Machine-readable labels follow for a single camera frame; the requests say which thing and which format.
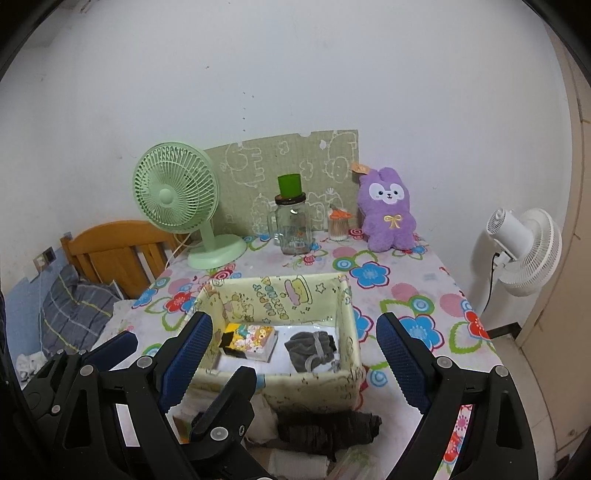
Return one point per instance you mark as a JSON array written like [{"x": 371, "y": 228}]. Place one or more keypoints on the cartoon printed tissue packet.
[{"x": 254, "y": 344}]

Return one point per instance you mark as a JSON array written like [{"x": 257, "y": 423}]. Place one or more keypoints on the white towel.
[
  {"x": 265, "y": 417},
  {"x": 295, "y": 464}
]

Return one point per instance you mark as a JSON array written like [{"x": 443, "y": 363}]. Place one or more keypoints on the black sock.
[{"x": 323, "y": 429}]

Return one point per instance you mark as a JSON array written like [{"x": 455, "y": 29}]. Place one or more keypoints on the green cartoon printed mat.
[{"x": 295, "y": 157}]

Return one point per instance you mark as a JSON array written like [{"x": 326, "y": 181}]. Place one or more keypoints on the floral printed sheet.
[{"x": 415, "y": 277}]

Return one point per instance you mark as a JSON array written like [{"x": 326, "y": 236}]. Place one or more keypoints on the cotton swab container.
[{"x": 338, "y": 228}]

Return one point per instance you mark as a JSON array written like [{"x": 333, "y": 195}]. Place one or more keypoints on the white crumpled cloth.
[{"x": 30, "y": 367}]

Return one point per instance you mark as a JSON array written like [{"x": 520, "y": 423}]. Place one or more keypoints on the grey cloth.
[{"x": 304, "y": 350}]

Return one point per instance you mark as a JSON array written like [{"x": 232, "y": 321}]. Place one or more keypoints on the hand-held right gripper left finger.
[{"x": 188, "y": 357}]

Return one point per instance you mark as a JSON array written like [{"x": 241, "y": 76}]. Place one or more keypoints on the green desk fan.
[{"x": 175, "y": 198}]

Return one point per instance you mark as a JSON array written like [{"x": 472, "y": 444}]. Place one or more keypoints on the green plastic cup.
[{"x": 289, "y": 185}]

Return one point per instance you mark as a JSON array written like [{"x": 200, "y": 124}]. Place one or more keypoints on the wooden headboard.
[{"x": 115, "y": 258}]

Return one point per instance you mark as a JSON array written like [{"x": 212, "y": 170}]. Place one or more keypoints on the wall socket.
[{"x": 45, "y": 255}]

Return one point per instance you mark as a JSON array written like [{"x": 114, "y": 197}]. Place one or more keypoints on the yellow printed fabric storage box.
[{"x": 314, "y": 387}]

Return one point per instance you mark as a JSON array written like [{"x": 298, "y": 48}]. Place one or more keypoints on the blue bed sheet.
[{"x": 18, "y": 300}]

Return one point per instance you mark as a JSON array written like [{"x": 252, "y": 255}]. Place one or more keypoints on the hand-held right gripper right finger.
[{"x": 400, "y": 362}]

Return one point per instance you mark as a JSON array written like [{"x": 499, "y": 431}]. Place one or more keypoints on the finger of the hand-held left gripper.
[
  {"x": 117, "y": 344},
  {"x": 228, "y": 406}
]

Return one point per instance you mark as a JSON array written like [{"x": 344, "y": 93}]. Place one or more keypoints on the purple bunny plush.
[{"x": 388, "y": 217}]

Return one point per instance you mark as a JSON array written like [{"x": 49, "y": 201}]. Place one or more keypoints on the grey plaid pillow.
[{"x": 74, "y": 314}]

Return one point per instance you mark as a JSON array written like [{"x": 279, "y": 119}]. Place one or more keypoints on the clear plastic packet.
[{"x": 355, "y": 464}]

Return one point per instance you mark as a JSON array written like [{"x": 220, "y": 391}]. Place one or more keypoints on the white standing fan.
[{"x": 531, "y": 258}]

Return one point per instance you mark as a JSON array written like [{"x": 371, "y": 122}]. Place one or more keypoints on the glass jar mug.
[{"x": 293, "y": 226}]

